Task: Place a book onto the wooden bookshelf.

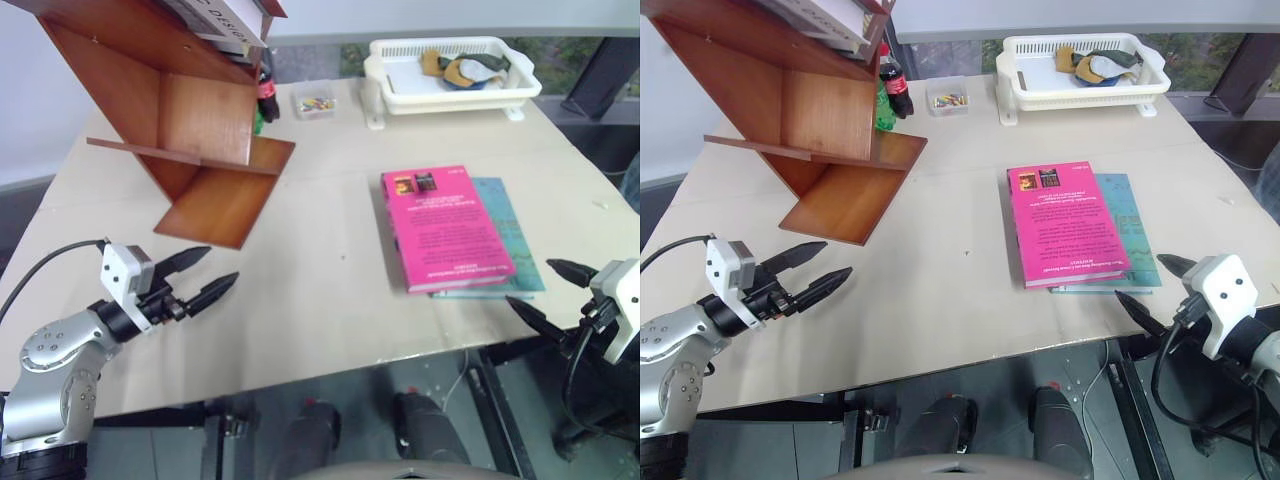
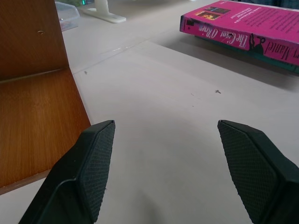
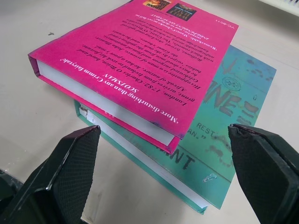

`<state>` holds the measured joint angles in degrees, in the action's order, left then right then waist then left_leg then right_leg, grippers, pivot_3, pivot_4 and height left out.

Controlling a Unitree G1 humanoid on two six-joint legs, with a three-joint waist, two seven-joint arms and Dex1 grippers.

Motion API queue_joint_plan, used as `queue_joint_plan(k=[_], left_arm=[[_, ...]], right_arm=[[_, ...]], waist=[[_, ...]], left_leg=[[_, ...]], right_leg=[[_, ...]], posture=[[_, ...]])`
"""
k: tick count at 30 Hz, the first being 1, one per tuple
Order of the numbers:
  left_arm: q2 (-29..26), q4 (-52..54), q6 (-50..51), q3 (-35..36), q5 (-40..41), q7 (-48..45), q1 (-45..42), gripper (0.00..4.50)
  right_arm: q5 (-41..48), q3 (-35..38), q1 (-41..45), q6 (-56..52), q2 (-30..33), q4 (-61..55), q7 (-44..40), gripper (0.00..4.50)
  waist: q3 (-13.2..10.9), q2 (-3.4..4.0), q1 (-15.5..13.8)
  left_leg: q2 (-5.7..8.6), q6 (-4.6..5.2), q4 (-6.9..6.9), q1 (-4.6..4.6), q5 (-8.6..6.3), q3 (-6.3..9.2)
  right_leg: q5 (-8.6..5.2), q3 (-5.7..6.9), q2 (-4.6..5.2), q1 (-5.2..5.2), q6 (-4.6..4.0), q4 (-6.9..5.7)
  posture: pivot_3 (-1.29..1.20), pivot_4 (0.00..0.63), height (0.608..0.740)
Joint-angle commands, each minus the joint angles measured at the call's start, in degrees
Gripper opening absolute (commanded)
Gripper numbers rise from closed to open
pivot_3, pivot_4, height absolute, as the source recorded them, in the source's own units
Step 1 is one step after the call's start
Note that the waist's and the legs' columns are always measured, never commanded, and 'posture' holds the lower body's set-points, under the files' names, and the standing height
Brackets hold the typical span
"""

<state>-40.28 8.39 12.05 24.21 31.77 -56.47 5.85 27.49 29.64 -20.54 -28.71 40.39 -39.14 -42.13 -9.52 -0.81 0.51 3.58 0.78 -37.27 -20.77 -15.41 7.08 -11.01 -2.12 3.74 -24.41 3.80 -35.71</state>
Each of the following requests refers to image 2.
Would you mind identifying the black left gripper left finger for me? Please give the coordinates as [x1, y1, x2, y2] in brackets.
[18, 119, 116, 224]

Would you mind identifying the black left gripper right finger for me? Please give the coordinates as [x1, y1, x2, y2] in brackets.
[217, 119, 299, 224]

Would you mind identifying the brown wooden shelf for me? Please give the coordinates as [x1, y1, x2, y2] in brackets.
[0, 0, 92, 196]

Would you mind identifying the teal book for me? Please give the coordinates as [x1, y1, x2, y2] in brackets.
[194, 35, 299, 75]

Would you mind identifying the pink paperback book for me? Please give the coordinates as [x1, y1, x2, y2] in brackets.
[179, 0, 299, 67]

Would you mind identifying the clear plastic container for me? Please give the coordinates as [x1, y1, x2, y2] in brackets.
[55, 1, 80, 31]

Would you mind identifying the white plastic stand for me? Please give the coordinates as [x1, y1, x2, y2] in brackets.
[78, 0, 127, 24]

